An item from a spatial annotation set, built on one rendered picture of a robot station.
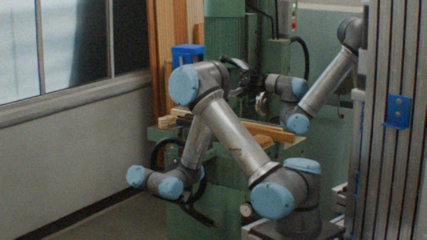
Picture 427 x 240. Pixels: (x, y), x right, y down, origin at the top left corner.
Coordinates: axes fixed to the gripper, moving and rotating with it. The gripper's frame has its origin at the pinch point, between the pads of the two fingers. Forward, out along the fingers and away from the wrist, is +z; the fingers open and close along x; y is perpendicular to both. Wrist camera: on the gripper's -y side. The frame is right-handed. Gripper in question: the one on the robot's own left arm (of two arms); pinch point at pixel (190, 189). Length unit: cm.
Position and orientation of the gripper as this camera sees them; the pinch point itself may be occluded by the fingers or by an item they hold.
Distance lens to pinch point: 217.8
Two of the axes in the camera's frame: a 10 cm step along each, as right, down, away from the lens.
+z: 4.9, 2.9, 8.2
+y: -3.1, 9.4, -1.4
